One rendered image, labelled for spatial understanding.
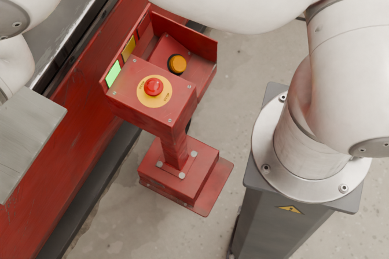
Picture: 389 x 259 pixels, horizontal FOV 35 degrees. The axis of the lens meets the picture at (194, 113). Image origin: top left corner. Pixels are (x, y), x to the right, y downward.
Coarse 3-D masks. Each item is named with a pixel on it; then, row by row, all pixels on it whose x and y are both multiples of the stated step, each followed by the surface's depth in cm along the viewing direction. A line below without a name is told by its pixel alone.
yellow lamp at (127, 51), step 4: (132, 36) 122; (132, 40) 123; (128, 44) 121; (132, 44) 124; (124, 48) 121; (128, 48) 123; (132, 48) 125; (124, 52) 122; (128, 52) 124; (124, 56) 123; (128, 56) 125; (124, 60) 124
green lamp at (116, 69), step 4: (116, 64) 121; (112, 68) 120; (116, 68) 122; (112, 72) 121; (116, 72) 123; (108, 76) 119; (112, 76) 122; (108, 80) 120; (112, 80) 123; (108, 84) 122
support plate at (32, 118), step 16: (16, 96) 100; (32, 96) 100; (0, 112) 99; (16, 112) 99; (32, 112) 99; (48, 112) 99; (64, 112) 99; (0, 128) 98; (16, 128) 98; (32, 128) 98; (48, 128) 98; (0, 144) 97; (16, 144) 97; (32, 144) 97; (0, 160) 96; (16, 160) 96; (32, 160) 96; (0, 176) 95; (16, 176) 95; (0, 192) 94
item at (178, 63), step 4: (176, 56) 131; (180, 56) 132; (172, 60) 131; (176, 60) 131; (180, 60) 131; (184, 60) 132; (172, 64) 131; (176, 64) 131; (180, 64) 131; (184, 64) 132; (172, 68) 131; (176, 68) 131; (180, 68) 131; (184, 68) 132; (176, 72) 131; (180, 72) 132
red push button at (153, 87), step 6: (150, 78) 122; (156, 78) 121; (144, 84) 121; (150, 84) 121; (156, 84) 121; (162, 84) 121; (144, 90) 121; (150, 90) 120; (156, 90) 120; (162, 90) 121
